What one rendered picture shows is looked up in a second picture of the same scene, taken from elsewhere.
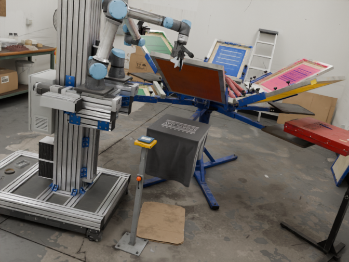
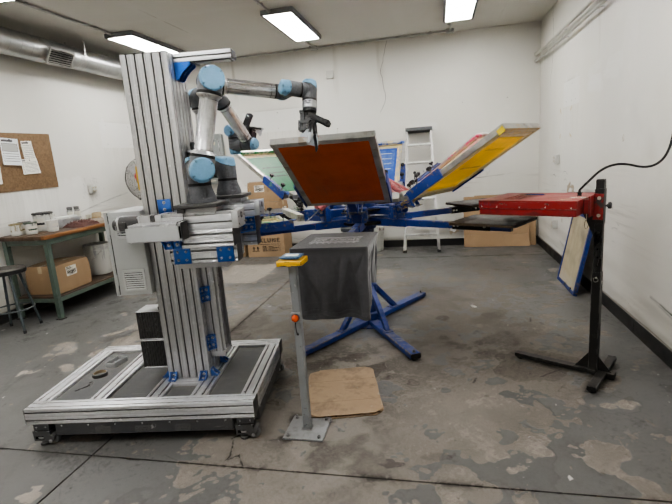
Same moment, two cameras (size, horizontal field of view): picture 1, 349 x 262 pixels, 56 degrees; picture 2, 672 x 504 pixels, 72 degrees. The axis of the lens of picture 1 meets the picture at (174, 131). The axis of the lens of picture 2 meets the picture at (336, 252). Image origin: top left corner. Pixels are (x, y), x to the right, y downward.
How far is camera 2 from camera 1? 0.47 m
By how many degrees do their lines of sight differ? 9
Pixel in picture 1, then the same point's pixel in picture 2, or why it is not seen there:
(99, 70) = (204, 168)
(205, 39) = not seen: hidden behind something
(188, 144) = (354, 254)
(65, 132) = (172, 285)
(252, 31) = (398, 134)
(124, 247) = (298, 434)
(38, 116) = (127, 270)
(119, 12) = (215, 80)
